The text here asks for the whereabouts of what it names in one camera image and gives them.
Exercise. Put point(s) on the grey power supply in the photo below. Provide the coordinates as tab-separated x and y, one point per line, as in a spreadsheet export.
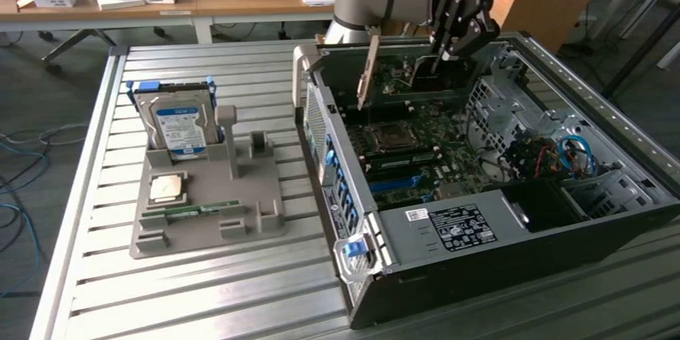
405	236

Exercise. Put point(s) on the blue plastic case latch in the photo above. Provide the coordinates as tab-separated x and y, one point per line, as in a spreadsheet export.
355	248

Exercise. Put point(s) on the green RAM stick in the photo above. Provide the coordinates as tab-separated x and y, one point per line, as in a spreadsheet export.
186	210

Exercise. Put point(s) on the hard disk with blue carrier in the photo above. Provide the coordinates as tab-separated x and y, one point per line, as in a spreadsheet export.
178	129

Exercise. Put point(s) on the metal CPU socket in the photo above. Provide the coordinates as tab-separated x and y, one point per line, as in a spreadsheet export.
398	137

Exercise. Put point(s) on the grey plastic parts rack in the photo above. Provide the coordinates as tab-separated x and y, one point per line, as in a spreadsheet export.
213	196

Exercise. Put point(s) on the green motherboard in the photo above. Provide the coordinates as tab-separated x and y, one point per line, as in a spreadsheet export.
457	145

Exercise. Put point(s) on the RAM stick with white label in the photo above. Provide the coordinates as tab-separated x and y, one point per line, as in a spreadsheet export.
405	161

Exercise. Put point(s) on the black plastic shroud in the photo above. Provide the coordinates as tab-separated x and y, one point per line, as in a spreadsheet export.
542	208

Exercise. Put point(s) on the silver chipset heat sink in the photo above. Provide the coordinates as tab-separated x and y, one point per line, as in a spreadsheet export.
451	190

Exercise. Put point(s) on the perforated metal disk bay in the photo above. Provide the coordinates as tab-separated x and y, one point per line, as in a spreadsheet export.
499	113

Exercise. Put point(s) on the blue expansion slot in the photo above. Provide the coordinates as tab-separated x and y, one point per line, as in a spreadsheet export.
394	185

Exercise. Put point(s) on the small metal disk bay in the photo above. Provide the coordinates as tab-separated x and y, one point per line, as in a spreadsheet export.
622	192

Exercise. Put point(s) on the silver CPU chip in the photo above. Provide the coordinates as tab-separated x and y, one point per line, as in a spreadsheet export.
166	188

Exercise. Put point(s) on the black and grey PC case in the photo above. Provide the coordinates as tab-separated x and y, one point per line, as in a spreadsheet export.
505	276

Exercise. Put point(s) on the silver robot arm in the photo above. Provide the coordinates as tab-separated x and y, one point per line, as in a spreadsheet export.
362	1

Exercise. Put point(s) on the green Nvidia graphics card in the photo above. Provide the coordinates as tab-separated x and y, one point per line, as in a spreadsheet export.
394	73

